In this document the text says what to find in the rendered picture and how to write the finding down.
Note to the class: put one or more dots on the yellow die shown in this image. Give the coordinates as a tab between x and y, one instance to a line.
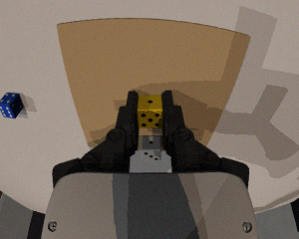
150	111

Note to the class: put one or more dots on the tan mat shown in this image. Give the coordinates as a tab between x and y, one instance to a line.
104	59

